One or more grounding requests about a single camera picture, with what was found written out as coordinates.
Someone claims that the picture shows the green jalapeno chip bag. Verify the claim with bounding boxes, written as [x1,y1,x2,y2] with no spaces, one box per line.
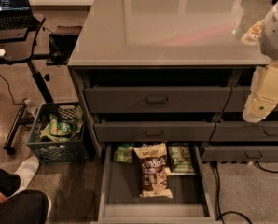
[168,143,195,175]

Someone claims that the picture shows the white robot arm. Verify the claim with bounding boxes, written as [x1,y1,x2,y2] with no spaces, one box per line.
[241,1,278,123]

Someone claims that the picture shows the grey top right drawer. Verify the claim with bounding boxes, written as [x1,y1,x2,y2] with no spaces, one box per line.
[225,86,278,112]

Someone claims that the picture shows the grey drawer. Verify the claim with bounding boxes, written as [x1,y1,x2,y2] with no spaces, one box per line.
[84,86,231,113]
[202,146,278,162]
[225,86,278,112]
[211,121,278,142]
[94,121,215,142]

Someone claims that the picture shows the grey middle right drawer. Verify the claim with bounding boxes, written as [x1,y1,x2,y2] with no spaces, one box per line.
[211,121,278,142]

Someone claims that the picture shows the grey bottom right drawer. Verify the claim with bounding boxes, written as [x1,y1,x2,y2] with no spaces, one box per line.
[202,146,278,162]

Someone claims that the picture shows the grey drawer cabinet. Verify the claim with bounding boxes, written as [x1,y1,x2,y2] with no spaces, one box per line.
[67,0,278,224]

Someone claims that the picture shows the grey middle left drawer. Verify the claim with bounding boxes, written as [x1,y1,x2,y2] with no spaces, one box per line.
[94,121,215,142]

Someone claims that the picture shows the grey top left drawer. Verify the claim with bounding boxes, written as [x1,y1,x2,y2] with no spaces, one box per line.
[84,86,231,113]

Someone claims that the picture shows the brown sea salt chip bag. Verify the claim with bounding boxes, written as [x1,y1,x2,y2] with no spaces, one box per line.
[134,143,173,198]

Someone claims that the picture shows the small green snack bag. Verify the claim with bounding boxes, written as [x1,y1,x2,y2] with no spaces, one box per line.
[114,143,134,164]

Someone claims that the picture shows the open bottom left drawer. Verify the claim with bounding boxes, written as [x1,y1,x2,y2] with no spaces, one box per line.
[95,146,219,224]

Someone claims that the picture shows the black side tray with device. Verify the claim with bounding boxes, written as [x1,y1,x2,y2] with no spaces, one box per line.
[47,26,82,65]

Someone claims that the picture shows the green snack bags in crate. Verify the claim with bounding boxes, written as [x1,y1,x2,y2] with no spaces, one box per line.
[39,105,84,142]

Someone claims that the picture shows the dark green plastic crate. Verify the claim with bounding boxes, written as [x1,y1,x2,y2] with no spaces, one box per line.
[27,102,90,165]

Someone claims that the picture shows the white shoe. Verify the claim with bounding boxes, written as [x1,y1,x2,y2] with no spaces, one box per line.
[11,156,39,196]

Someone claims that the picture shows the black rolling laptop stand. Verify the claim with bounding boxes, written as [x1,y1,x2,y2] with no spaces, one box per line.
[0,13,53,155]

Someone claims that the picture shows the open laptop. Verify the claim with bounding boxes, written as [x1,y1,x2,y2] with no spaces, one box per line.
[0,0,37,30]

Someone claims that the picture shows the black power cable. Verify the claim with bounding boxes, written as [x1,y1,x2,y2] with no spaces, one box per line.
[209,161,278,224]

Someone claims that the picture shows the thin black laptop cable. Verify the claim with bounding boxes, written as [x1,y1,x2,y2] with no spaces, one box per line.
[0,64,23,105]

